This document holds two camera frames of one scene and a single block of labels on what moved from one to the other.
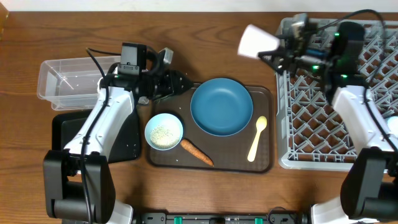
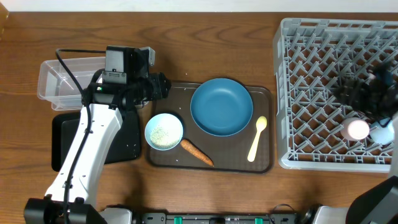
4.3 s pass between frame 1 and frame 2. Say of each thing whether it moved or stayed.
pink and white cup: moved
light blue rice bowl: stayed
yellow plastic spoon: stayed
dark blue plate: stayed
